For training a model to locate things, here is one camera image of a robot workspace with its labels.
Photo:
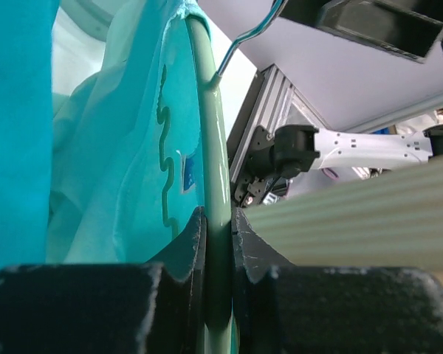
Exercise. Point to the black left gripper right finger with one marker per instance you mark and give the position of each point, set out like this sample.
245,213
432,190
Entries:
280,307

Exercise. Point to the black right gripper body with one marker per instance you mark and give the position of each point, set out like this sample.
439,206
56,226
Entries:
405,28

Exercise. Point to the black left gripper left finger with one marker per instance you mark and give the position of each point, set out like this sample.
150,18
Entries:
153,307

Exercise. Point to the light teal t shirt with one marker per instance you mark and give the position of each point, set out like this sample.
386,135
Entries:
127,168

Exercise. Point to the pale green plastic hanger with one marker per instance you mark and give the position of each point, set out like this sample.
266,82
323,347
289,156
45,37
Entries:
212,166

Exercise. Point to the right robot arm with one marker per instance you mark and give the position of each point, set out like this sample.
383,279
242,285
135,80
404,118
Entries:
274,149

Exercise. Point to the dark teal t shirt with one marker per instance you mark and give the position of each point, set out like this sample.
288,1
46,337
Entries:
25,128

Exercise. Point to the wooden clothes rack stand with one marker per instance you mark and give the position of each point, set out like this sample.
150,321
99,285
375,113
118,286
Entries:
392,220

